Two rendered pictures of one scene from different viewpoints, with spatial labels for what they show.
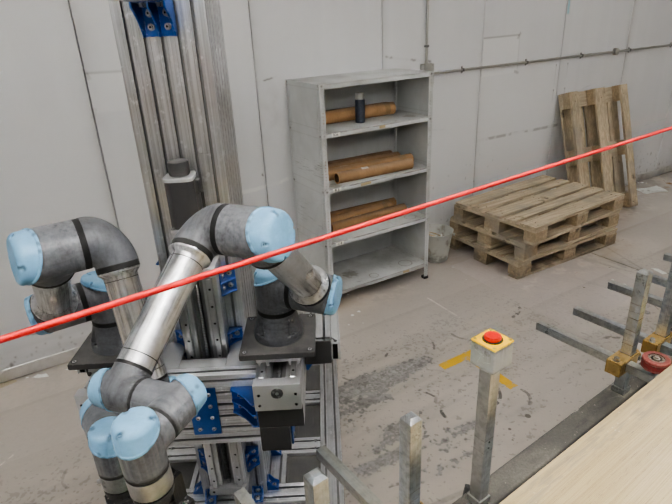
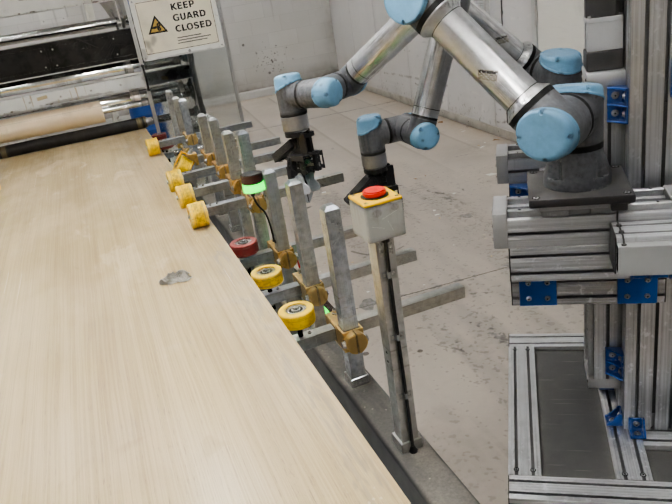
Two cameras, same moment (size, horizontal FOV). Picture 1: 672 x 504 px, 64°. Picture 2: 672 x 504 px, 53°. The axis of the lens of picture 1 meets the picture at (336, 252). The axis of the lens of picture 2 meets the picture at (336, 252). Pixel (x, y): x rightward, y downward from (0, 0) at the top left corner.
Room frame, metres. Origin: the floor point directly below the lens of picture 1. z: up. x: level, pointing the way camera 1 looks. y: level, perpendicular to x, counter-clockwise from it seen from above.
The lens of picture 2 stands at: (1.31, -1.40, 1.57)
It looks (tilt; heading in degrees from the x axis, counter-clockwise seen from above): 22 degrees down; 108
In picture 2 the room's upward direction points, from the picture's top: 9 degrees counter-clockwise
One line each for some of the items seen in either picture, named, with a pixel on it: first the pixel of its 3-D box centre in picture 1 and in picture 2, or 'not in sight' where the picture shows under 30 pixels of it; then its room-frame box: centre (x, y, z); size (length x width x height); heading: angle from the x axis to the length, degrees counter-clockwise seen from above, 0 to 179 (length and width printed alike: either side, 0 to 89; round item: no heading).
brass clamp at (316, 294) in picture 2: not in sight; (310, 287); (0.75, 0.08, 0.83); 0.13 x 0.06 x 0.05; 125
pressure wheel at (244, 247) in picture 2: not in sight; (246, 258); (0.52, 0.24, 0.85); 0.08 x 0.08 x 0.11
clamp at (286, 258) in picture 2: not in sight; (281, 253); (0.61, 0.28, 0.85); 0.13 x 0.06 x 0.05; 125
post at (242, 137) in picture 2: not in sight; (256, 204); (0.48, 0.47, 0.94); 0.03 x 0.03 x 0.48; 35
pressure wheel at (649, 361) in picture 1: (653, 371); not in sight; (1.38, -0.99, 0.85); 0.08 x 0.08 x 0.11
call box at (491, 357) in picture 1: (491, 352); (377, 216); (1.06, -0.36, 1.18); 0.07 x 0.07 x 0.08; 35
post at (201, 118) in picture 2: not in sight; (213, 170); (0.04, 1.08, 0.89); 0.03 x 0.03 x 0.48; 35
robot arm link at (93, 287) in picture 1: (104, 294); (559, 73); (1.41, 0.69, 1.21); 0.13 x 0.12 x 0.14; 123
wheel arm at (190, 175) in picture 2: not in sight; (236, 163); (0.22, 0.94, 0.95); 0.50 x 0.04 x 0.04; 35
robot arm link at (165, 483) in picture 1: (148, 478); (296, 123); (0.70, 0.34, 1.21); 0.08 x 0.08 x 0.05
